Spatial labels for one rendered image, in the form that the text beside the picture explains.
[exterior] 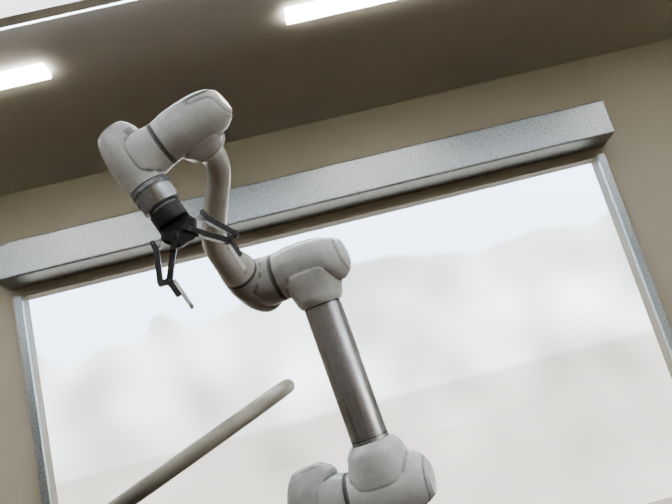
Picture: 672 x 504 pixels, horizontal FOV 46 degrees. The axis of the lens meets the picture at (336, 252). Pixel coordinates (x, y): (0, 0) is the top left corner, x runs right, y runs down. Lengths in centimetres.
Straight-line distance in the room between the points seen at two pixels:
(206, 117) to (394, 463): 96
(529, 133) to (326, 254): 463
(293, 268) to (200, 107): 55
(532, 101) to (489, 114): 39
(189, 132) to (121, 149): 15
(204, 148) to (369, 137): 501
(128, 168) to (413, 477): 101
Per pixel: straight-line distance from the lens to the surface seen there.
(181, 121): 170
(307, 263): 203
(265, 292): 207
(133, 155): 172
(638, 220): 685
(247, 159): 665
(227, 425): 142
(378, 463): 203
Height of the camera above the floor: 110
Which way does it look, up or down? 16 degrees up
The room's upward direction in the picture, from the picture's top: 15 degrees counter-clockwise
